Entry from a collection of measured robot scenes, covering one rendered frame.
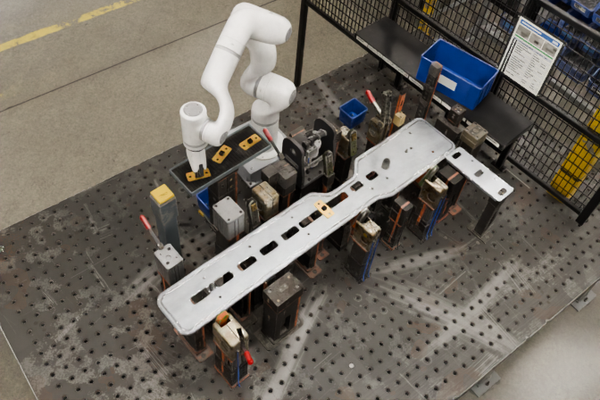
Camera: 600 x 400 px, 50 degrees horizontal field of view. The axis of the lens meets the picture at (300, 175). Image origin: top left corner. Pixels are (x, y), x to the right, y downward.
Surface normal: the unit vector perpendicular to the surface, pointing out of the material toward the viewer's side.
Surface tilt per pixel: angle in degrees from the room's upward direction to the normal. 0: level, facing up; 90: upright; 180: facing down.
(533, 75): 90
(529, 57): 90
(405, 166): 0
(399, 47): 0
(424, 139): 0
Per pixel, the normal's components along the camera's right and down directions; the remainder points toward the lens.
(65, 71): 0.07, -0.61
